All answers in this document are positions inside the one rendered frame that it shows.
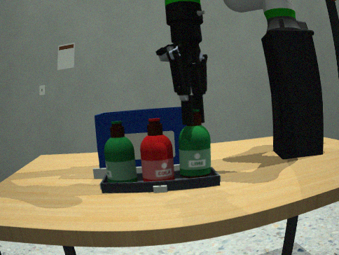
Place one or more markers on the red cola bottle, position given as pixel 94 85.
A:
pixel 157 160

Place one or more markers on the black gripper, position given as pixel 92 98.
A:
pixel 187 76

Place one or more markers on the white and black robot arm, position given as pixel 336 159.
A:
pixel 280 15

